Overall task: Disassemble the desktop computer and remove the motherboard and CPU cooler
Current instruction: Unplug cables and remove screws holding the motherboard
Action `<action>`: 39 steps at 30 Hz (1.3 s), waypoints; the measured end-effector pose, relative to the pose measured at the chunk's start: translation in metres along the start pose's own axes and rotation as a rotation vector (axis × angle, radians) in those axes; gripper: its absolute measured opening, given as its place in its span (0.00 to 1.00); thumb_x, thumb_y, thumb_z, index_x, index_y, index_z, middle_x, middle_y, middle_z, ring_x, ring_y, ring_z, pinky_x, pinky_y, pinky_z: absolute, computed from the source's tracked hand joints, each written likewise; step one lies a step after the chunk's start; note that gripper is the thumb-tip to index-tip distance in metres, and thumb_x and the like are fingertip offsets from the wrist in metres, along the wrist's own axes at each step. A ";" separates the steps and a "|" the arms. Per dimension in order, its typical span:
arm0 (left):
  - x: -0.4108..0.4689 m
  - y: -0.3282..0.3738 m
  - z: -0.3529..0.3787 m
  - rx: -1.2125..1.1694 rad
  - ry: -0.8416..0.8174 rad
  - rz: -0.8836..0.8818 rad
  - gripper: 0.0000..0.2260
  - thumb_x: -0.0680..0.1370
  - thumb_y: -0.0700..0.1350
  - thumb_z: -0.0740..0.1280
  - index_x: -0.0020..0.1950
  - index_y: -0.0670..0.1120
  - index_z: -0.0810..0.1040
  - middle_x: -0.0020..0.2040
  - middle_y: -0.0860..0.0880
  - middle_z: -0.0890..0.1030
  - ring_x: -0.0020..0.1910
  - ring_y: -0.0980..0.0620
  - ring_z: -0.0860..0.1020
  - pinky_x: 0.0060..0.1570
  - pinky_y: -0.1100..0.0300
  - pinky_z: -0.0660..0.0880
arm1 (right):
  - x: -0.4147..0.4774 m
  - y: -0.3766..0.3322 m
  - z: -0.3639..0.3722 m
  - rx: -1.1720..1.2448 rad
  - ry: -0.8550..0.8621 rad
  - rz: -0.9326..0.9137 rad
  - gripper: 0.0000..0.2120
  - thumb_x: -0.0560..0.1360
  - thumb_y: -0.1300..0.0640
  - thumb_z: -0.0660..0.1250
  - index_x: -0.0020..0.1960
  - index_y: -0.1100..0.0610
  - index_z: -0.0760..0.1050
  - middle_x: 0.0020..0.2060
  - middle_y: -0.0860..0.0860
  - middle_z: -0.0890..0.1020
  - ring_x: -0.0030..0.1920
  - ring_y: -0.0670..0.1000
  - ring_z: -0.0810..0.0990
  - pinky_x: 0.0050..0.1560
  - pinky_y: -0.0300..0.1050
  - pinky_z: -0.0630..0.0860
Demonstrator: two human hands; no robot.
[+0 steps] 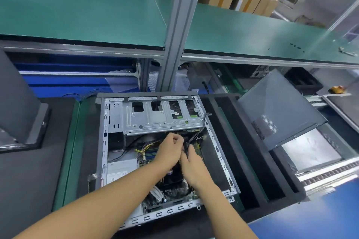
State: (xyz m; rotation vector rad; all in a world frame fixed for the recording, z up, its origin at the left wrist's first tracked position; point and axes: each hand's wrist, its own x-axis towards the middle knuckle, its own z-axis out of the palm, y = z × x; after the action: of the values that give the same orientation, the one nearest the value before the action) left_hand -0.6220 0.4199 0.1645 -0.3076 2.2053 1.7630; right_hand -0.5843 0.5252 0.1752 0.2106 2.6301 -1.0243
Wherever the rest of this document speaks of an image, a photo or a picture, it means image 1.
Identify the small yellowish hand tool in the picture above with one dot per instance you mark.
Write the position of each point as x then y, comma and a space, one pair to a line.
346, 51

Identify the scattered small black screws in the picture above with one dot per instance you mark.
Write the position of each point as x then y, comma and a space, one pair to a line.
297, 47

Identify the blue plastic crate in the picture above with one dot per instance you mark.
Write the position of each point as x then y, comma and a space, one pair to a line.
73, 76

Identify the person's right hand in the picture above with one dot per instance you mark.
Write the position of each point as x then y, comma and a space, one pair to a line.
195, 170

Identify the person's right forearm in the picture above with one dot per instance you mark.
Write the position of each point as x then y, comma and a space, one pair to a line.
227, 213

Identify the thick aluminium frame post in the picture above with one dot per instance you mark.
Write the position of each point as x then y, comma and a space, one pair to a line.
179, 23

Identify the person's left hand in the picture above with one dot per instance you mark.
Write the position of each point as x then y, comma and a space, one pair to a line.
168, 152

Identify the long green workbench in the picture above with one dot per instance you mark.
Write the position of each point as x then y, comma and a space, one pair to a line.
84, 15

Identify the dark grey computer case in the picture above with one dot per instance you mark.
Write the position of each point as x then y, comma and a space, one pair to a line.
162, 115

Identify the grey metal conveyor plate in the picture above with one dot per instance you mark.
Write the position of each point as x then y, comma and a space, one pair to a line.
311, 149

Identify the grey case side panel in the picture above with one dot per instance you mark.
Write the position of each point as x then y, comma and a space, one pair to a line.
280, 110

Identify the silver power supply unit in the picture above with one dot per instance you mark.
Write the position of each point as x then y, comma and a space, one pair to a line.
120, 170

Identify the person's left forearm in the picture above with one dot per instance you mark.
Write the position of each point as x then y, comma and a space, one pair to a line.
90, 208

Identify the green motherboard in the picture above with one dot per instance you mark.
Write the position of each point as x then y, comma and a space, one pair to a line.
168, 192

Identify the black divided foam tray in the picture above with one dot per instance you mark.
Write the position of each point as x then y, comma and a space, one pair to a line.
247, 157

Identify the yellow push button box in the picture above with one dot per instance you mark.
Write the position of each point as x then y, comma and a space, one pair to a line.
336, 88

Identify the aluminium conveyor frame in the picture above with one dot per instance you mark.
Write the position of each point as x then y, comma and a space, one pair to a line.
331, 174

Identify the silver computer case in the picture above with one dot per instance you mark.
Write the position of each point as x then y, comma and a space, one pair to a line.
19, 107

